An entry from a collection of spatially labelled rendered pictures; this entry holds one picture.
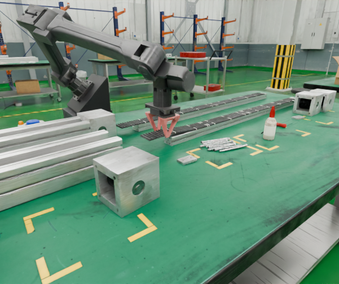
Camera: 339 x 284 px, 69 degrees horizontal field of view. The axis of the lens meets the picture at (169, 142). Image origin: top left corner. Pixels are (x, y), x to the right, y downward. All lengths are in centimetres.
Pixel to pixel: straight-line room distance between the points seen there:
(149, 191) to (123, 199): 6
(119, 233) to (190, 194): 18
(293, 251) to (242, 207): 82
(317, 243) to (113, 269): 115
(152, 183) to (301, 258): 93
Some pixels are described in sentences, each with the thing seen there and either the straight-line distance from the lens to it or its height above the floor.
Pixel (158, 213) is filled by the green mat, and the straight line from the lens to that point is 50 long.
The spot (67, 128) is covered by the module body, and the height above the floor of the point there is 86.
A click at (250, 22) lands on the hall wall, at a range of 1388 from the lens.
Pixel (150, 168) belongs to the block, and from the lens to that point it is 49.
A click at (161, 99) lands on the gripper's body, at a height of 94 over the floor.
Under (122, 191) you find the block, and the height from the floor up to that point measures 84.
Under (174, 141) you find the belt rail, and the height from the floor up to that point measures 79.
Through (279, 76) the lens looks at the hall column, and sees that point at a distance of 699.
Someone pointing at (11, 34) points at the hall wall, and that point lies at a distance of 833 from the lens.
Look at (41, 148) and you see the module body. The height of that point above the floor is 86.
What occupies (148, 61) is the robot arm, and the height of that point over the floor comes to 105.
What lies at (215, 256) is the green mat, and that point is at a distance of 43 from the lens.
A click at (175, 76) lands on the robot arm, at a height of 101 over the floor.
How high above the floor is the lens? 109
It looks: 22 degrees down
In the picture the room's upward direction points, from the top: straight up
